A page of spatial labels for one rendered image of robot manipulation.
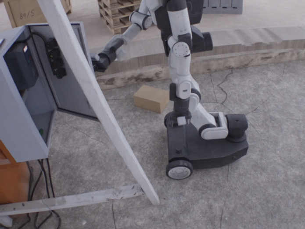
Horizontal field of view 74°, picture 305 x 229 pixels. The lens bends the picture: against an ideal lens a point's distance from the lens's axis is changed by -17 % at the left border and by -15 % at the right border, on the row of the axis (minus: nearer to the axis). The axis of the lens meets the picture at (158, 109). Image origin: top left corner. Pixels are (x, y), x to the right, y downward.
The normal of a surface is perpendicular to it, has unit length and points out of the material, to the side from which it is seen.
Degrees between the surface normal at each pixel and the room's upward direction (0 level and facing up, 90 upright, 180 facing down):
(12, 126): 90
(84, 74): 93
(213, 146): 0
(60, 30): 93
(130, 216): 0
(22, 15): 90
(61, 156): 0
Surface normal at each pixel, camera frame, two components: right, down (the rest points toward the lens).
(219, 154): -0.07, -0.76
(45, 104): 0.20, 0.62
